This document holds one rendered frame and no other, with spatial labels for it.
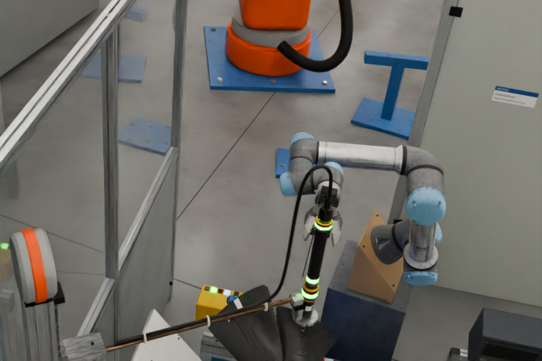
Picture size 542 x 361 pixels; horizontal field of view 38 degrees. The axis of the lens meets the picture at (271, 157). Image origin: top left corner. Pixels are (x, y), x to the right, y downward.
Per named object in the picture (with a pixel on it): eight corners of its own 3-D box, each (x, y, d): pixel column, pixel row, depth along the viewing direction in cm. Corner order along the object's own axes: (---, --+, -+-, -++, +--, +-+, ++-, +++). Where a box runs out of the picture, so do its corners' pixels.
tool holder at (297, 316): (293, 331, 218) (298, 306, 213) (281, 313, 223) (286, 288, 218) (321, 323, 222) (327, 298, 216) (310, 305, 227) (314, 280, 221)
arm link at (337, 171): (320, 181, 252) (347, 178, 249) (316, 202, 243) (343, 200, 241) (315, 161, 248) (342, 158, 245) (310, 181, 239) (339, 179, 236)
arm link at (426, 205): (435, 255, 287) (445, 163, 244) (437, 292, 278) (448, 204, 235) (402, 254, 289) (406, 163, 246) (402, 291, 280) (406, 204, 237)
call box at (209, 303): (193, 324, 279) (195, 304, 273) (201, 304, 288) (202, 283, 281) (238, 334, 278) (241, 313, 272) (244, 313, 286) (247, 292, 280)
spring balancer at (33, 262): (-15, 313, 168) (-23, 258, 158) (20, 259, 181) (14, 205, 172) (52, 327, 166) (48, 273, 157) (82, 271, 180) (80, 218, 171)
